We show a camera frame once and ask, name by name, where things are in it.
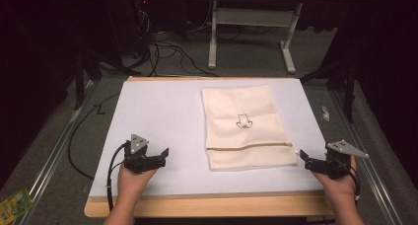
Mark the white metal desk frame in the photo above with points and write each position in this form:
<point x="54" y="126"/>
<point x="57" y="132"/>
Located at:
<point x="249" y="17"/>

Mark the white table sheet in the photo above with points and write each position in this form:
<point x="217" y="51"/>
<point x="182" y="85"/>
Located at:
<point x="164" y="119"/>

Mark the person's left hand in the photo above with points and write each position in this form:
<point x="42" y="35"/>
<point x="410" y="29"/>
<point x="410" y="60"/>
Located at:
<point x="133" y="182"/>

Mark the white paper scrap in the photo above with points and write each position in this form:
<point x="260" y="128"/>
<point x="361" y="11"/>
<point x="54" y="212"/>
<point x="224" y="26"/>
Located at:
<point x="325" y="113"/>

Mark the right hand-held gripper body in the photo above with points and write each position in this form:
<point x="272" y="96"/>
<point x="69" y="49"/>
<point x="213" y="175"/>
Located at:
<point x="338" y="159"/>

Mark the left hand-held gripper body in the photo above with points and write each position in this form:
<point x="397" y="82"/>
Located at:
<point x="136" y="159"/>

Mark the person's right hand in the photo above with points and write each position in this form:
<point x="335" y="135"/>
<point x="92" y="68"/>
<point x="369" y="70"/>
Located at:
<point x="340" y="185"/>

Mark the yellow green packet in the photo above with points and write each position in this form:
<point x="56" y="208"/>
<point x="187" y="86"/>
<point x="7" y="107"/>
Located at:
<point x="13" y="207"/>

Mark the black stand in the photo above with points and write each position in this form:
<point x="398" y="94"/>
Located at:
<point x="348" y="83"/>
<point x="82" y="73"/>

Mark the cream zippered cloth bag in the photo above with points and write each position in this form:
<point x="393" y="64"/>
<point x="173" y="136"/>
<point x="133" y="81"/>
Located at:
<point x="246" y="126"/>

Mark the metal floor rail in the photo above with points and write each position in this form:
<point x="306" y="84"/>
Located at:
<point x="368" y="159"/>
<point x="49" y="159"/>

